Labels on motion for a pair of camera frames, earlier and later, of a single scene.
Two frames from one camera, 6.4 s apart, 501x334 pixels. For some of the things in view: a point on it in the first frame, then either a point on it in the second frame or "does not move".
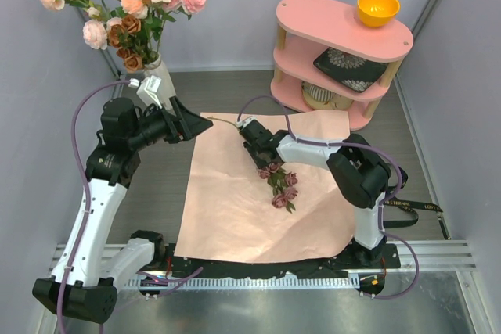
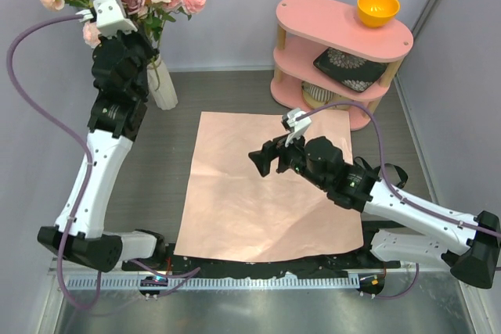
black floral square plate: (356, 72) does not move
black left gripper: (190, 123) -> (140, 38)
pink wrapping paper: (226, 213) does not move
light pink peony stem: (95, 34) does not move
